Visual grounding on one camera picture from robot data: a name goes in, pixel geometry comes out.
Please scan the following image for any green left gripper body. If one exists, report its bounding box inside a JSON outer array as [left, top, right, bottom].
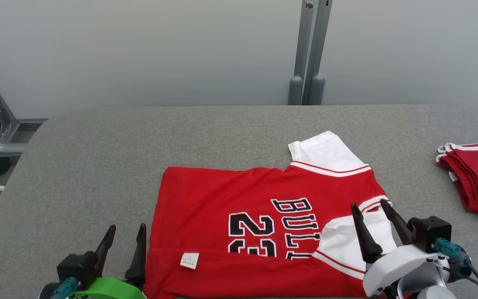
[[73, 277, 147, 299]]

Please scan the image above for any grey metal cart frame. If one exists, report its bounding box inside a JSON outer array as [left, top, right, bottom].
[[0, 58, 49, 187]]

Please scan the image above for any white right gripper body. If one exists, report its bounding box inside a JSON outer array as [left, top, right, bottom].
[[362, 244, 451, 297]]

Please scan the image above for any grey partition post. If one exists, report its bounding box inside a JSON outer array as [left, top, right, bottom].
[[288, 0, 315, 105], [301, 0, 333, 105]]

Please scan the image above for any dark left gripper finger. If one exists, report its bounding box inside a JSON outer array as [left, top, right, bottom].
[[94, 225, 117, 279], [124, 223, 147, 288]]

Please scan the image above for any red Bulls basketball jersey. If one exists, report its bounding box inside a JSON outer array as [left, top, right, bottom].
[[144, 131, 393, 299]]

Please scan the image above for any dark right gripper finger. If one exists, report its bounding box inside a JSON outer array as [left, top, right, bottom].
[[380, 199, 415, 245], [351, 203, 384, 264]]

